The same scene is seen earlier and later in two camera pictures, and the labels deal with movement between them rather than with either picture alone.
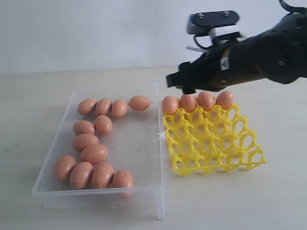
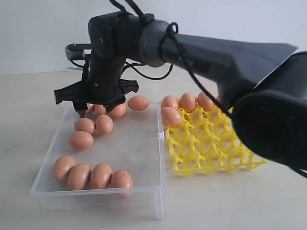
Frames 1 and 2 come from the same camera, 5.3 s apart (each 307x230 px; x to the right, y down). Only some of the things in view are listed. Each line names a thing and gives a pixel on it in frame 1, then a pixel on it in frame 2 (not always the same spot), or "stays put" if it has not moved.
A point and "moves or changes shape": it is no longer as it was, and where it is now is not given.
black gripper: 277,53 → 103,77
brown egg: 95,154 → 171,117
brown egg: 206,99 stays put
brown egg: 102,175 stays put
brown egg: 170,104 stays put
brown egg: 83,140 moves or changes shape
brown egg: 187,101 stays put
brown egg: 81,176 stays put
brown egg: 103,124 stays put
